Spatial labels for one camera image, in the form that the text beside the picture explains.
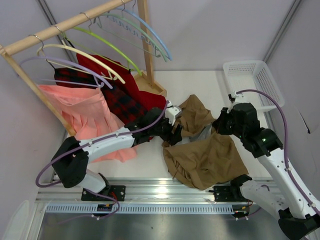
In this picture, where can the tan brown skirt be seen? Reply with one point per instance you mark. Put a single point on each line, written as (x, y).
(203, 157)

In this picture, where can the red black plaid skirt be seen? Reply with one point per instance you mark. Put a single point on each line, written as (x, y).
(120, 103)

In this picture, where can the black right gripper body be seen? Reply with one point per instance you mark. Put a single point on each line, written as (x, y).
(220, 123)

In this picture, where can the lilac plastic hanger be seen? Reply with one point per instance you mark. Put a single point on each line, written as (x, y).
(72, 74)

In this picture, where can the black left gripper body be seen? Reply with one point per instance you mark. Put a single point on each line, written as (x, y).
(171, 131)

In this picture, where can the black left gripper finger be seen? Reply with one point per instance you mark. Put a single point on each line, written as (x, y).
(171, 140)
(178, 131)

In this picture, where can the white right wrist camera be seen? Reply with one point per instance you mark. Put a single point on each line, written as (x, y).
(236, 97)

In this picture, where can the pink skirt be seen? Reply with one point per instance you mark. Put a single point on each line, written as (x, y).
(85, 109)

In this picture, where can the lime green plastic hanger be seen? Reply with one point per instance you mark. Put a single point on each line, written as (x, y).
(130, 64)

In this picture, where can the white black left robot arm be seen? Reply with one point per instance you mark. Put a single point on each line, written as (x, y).
(72, 158)

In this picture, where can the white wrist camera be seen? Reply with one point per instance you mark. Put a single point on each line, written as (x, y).
(172, 112)
(236, 97)

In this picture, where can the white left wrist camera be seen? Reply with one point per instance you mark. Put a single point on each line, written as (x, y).
(172, 112)

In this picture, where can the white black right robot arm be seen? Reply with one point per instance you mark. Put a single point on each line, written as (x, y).
(297, 211)

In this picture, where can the white slotted cable duct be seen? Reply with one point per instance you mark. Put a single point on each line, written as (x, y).
(130, 208)

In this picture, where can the sage green plastic hanger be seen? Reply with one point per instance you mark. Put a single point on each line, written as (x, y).
(134, 30)

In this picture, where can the aluminium mounting rail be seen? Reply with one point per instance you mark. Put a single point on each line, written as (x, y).
(137, 191)

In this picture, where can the light blue plastic hanger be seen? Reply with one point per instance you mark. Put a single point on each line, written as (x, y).
(140, 11)

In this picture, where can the white plastic basket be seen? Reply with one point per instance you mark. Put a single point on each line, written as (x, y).
(254, 75)

